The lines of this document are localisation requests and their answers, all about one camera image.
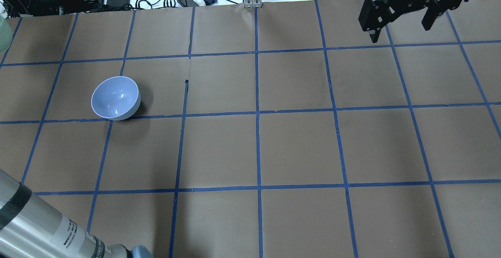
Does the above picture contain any green bowl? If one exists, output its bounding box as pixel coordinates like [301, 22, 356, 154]
[0, 16, 14, 52]

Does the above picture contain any black power adapter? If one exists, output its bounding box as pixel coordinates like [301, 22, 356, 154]
[177, 0, 199, 7]

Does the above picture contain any blue bowl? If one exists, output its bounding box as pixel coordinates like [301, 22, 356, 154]
[90, 76, 141, 121]

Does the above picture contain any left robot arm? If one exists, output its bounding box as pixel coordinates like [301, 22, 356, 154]
[0, 171, 152, 258]

